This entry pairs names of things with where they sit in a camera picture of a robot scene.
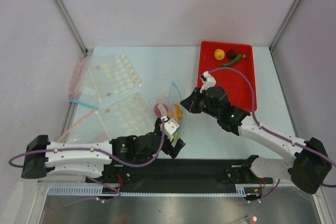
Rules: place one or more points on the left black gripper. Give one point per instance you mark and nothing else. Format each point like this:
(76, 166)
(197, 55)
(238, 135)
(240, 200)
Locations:
(168, 148)

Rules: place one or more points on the dotted clear zip bag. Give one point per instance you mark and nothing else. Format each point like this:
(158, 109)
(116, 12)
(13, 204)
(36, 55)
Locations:
(122, 109)

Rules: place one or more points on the corner aluminium post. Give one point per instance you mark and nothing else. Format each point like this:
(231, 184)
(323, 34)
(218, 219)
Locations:
(59, 4)
(288, 17)

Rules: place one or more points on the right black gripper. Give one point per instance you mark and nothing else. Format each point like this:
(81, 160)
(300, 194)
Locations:
(197, 100)

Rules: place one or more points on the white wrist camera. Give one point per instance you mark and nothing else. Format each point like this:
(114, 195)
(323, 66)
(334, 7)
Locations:
(170, 127)
(208, 81)

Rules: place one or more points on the white slotted cable duct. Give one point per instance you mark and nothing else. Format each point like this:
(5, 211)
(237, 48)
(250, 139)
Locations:
(98, 191)

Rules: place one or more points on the left corner aluminium post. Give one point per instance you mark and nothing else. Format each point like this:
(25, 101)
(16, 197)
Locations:
(59, 4)

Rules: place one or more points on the red plastic tray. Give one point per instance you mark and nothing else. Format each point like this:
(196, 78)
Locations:
(234, 84)

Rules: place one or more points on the blue zipper clear bag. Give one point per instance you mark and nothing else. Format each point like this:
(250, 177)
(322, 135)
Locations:
(166, 102)

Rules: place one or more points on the green toy chili pepper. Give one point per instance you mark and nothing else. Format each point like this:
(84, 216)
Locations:
(232, 62)

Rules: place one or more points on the dark mangosteen toy back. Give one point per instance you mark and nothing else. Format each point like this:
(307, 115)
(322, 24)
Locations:
(231, 54)

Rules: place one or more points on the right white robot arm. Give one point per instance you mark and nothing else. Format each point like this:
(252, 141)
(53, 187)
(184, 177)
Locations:
(303, 162)

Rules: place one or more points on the right corner aluminium post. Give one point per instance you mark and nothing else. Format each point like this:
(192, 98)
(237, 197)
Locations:
(288, 17)

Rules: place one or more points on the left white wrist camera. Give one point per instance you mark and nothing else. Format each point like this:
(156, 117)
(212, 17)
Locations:
(170, 127)

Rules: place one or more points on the orange toy fruit pieces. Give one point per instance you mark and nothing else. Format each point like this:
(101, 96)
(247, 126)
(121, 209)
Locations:
(175, 112)

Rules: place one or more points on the pink zipper clear bag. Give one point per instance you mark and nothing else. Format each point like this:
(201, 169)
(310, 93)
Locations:
(84, 120)

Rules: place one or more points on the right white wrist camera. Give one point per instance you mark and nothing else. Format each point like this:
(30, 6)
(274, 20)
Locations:
(208, 81)

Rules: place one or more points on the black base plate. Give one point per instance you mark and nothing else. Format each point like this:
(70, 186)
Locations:
(183, 176)

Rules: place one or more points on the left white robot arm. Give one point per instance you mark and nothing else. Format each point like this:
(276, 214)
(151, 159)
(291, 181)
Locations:
(43, 156)

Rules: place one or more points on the yellow toy fruit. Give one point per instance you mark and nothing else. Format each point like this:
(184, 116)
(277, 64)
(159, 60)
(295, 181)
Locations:
(219, 54)

